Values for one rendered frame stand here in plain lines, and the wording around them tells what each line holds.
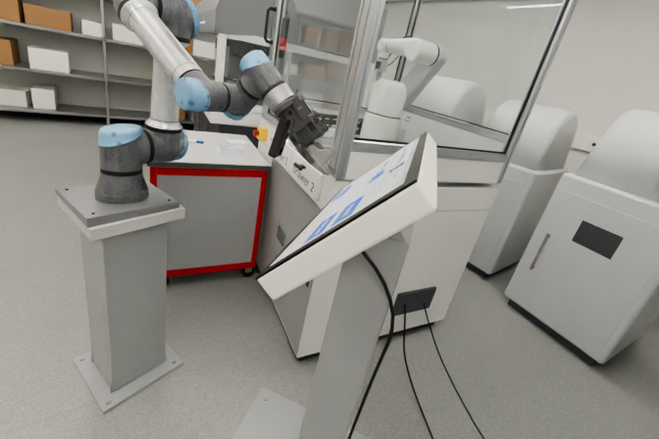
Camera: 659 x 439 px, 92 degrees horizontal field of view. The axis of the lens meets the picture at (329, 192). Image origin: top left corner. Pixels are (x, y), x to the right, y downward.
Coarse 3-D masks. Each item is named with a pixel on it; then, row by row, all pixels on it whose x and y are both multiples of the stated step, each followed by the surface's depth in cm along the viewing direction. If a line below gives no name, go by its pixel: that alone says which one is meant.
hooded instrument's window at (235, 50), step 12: (204, 36) 250; (216, 36) 200; (192, 48) 335; (204, 48) 249; (228, 48) 203; (240, 48) 206; (252, 48) 209; (264, 48) 212; (204, 60) 249; (228, 60) 206; (240, 60) 209; (204, 72) 249; (228, 72) 209; (240, 72) 212
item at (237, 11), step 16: (208, 0) 245; (224, 0) 190; (240, 0) 193; (256, 0) 197; (272, 0) 201; (208, 16) 219; (224, 16) 193; (240, 16) 197; (256, 16) 201; (272, 16) 204; (208, 32) 223; (224, 32) 197; (240, 32) 201; (256, 32) 204; (224, 48) 200; (224, 64) 204; (192, 112) 369; (208, 112) 220; (256, 112) 226; (208, 128) 269; (224, 128) 222; (240, 128) 228; (256, 128) 232; (256, 144) 237
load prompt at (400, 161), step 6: (402, 150) 82; (408, 150) 73; (396, 156) 79; (402, 156) 70; (408, 156) 64; (396, 162) 68; (402, 162) 62; (390, 168) 65; (396, 168) 60; (402, 168) 55; (390, 174) 57
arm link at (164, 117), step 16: (160, 0) 89; (176, 0) 93; (160, 16) 90; (176, 16) 93; (192, 16) 97; (176, 32) 96; (192, 32) 101; (160, 80) 101; (160, 96) 102; (160, 112) 104; (176, 112) 107; (144, 128) 106; (160, 128) 105; (176, 128) 108; (160, 144) 106; (176, 144) 110; (160, 160) 109; (176, 160) 116
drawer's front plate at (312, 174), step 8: (296, 152) 142; (296, 160) 140; (304, 160) 133; (296, 168) 140; (312, 168) 126; (296, 176) 140; (304, 176) 133; (312, 176) 126; (320, 176) 121; (304, 184) 133; (312, 184) 126; (320, 184) 122
